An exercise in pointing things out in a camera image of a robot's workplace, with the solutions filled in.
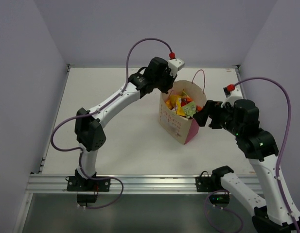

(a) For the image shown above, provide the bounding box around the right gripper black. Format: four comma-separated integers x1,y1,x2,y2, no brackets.
193,99,243,137

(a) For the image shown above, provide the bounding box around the paper bag with pink handles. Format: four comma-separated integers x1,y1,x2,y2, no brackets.
158,76,207,145

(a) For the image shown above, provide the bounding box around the light green snack packet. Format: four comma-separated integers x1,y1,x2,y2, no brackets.
182,101,196,119

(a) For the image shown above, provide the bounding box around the yellow snack packet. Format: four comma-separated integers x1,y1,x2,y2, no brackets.
168,95,187,117

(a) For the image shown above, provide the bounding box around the orange snack bag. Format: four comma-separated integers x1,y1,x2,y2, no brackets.
165,99,174,110

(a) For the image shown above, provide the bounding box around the red snack bag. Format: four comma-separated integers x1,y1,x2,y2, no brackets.
180,90,193,106

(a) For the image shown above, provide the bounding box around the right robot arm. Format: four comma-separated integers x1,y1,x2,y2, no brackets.
193,99,300,233

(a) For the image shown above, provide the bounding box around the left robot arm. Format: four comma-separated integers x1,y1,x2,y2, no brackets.
75,57,185,191

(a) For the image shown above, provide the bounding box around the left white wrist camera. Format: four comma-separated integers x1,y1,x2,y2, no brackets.
168,58,185,76

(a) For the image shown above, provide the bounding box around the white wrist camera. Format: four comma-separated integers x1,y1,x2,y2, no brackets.
221,84,243,107
168,58,185,76

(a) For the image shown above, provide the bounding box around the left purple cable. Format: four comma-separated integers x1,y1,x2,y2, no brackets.
50,37,177,210

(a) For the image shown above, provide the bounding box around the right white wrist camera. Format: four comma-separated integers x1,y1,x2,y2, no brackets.
221,84,243,107

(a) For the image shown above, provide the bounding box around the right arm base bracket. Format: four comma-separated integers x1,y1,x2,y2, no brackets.
195,171,230,206

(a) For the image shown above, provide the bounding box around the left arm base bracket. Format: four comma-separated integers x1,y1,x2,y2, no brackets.
65,176,111,206

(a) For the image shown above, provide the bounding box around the aluminium mounting rail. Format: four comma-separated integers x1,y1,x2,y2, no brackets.
28,174,262,194

